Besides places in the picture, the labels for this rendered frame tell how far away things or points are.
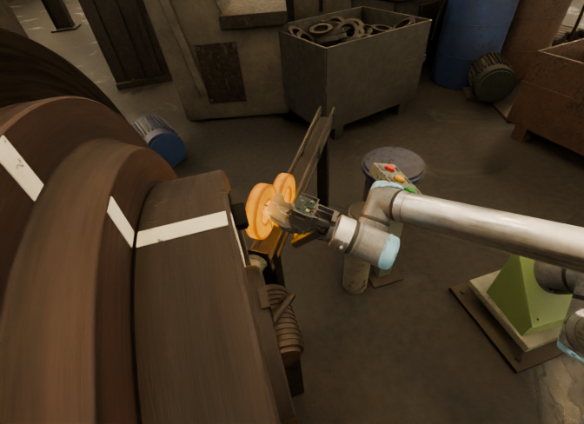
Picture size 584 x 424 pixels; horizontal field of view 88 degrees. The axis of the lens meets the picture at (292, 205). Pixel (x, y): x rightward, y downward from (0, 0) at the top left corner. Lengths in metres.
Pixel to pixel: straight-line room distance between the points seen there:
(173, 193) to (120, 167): 0.03
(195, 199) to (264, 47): 2.68
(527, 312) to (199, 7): 2.74
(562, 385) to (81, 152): 1.68
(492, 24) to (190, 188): 3.46
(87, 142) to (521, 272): 1.38
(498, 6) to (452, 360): 2.89
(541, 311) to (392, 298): 0.56
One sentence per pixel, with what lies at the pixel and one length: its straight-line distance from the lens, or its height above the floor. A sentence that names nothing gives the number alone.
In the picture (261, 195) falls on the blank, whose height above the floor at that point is 0.86.
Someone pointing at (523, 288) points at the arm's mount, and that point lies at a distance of 1.45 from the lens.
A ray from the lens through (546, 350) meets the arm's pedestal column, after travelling 1.71.
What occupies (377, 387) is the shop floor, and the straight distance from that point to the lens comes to 1.43.
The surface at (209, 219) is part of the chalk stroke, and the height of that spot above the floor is 1.26.
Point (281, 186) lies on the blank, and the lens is 0.90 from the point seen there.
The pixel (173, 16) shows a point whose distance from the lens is 2.87.
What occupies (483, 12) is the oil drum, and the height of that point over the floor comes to 0.68.
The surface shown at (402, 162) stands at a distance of 1.66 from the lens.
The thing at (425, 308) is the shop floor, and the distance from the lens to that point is 1.62.
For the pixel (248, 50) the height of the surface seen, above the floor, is 0.61.
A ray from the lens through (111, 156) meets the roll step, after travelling 0.19.
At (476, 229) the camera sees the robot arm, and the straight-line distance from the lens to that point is 0.79.
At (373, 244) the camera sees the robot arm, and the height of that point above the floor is 0.78.
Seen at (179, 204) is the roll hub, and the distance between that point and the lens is 0.17.
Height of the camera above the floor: 1.36
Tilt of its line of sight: 43 degrees down
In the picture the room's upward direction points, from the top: 5 degrees counter-clockwise
